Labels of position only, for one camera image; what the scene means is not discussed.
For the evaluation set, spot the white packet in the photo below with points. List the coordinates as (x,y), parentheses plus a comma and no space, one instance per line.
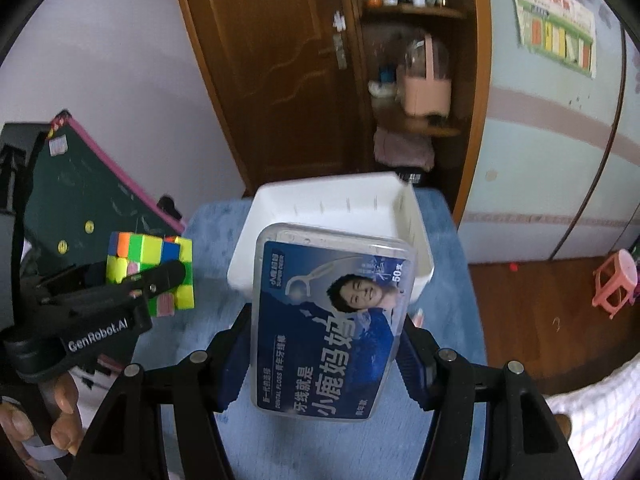
(382,87)

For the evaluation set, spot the pale blue wardrobe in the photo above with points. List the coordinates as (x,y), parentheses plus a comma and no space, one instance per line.
(540,160)

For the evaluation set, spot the white patterned cloth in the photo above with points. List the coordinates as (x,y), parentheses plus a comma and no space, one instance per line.
(600,410)

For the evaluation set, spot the black frame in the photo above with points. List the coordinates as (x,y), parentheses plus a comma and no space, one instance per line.
(12,175)

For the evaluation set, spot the person's left hand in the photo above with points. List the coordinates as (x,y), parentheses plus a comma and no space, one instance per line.
(65,400)

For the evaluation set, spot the blue fluffy mat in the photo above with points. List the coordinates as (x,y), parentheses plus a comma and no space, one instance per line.
(450,320)

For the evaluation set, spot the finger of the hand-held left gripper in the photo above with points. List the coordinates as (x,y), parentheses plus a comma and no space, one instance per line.
(155,280)

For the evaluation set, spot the black clip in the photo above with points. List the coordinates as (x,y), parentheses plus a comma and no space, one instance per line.
(169,207)

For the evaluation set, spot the pink folded cloth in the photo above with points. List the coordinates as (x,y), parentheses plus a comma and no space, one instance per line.
(400,150)

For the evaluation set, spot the small red toy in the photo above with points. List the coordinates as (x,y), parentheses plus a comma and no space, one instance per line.
(513,266)

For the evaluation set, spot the small pale hook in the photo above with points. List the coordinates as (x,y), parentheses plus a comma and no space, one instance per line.
(557,325)

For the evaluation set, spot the blue label dental floss box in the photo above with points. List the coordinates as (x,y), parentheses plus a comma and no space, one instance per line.
(325,335)

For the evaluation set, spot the pink plastic stool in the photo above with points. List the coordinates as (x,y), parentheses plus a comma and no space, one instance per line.
(617,270)

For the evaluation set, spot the white plastic bin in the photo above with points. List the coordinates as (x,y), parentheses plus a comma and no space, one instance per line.
(340,200)

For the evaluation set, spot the small blue jar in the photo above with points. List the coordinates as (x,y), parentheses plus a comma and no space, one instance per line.
(386,72)

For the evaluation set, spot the wooden corner shelf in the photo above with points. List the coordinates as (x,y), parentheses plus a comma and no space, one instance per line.
(415,127)

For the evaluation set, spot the green chalkboard with pink frame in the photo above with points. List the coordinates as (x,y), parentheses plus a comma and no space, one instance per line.
(85,180)

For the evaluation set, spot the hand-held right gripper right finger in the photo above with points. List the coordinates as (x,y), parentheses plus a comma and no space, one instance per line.
(412,365)

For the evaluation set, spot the brown wooden door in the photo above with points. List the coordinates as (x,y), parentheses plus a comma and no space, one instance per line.
(270,60)

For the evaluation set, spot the wall poster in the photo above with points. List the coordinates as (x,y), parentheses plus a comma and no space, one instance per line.
(550,25)

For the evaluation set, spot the multicoloured puzzle cube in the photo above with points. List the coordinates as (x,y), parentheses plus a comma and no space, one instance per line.
(150,250)

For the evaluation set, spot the pink container with clear dome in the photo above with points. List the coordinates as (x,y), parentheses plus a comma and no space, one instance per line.
(425,95)

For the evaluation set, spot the brown round object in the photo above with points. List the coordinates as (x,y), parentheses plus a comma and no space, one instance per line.
(562,424)

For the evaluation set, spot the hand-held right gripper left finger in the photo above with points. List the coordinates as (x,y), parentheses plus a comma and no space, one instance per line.
(235,360)

